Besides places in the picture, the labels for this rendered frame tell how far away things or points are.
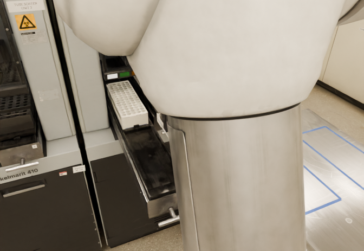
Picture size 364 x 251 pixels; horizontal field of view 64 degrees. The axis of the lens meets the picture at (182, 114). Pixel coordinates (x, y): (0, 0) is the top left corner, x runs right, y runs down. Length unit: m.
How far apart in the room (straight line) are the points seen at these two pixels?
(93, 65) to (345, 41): 2.57
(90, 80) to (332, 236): 0.90
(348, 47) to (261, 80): 3.05
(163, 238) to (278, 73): 1.61
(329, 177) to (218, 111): 0.83
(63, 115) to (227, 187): 1.03
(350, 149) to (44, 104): 1.08
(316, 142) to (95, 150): 0.81
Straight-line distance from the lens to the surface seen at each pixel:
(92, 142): 1.19
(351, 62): 3.20
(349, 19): 0.26
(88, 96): 1.15
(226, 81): 0.16
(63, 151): 1.18
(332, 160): 1.05
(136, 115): 1.07
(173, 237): 1.74
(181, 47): 0.16
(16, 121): 1.18
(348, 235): 0.86
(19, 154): 1.16
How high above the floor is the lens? 1.44
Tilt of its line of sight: 32 degrees down
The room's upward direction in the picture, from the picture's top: 1 degrees clockwise
